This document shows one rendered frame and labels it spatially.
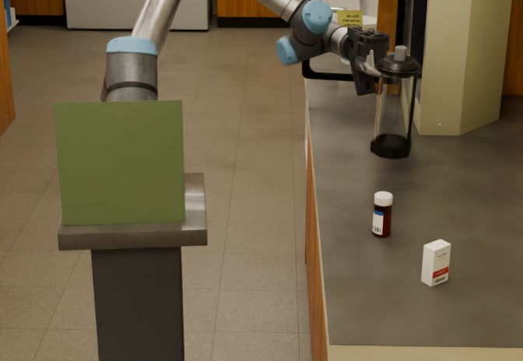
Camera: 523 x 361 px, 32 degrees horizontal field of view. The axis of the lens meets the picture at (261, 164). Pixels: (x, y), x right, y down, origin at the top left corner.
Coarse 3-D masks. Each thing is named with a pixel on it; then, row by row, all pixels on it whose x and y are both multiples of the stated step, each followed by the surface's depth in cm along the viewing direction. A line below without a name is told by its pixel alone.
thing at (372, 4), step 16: (336, 0) 274; (352, 0) 273; (368, 0) 272; (384, 0) 271; (336, 16) 276; (352, 16) 275; (368, 16) 274; (384, 16) 273; (384, 32) 275; (320, 64) 282; (336, 64) 281
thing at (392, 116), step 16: (384, 80) 218; (400, 80) 216; (384, 96) 219; (400, 96) 218; (384, 112) 220; (400, 112) 219; (384, 128) 222; (400, 128) 221; (384, 144) 223; (400, 144) 223
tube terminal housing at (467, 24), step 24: (432, 0) 239; (456, 0) 239; (480, 0) 242; (504, 0) 250; (432, 24) 241; (456, 24) 241; (480, 24) 245; (504, 24) 253; (432, 48) 244; (456, 48) 244; (480, 48) 248; (504, 48) 257; (432, 72) 246; (456, 72) 246; (480, 72) 252; (432, 96) 249; (456, 96) 249; (480, 96) 255; (432, 120) 251; (456, 120) 251; (480, 120) 259
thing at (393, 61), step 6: (396, 48) 217; (402, 48) 216; (396, 54) 217; (402, 54) 217; (384, 60) 218; (390, 60) 218; (396, 60) 218; (402, 60) 217; (408, 60) 218; (414, 60) 218; (384, 66) 217; (390, 66) 216; (396, 66) 215; (402, 66) 215; (408, 66) 215; (414, 66) 216
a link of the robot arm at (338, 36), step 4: (340, 28) 237; (344, 28) 237; (336, 32) 237; (340, 32) 236; (344, 32) 235; (332, 36) 237; (336, 36) 236; (340, 36) 235; (344, 36) 234; (332, 40) 237; (336, 40) 235; (340, 40) 234; (332, 44) 237; (336, 44) 235; (332, 48) 238; (336, 48) 236; (336, 52) 237; (340, 52) 236; (340, 56) 238
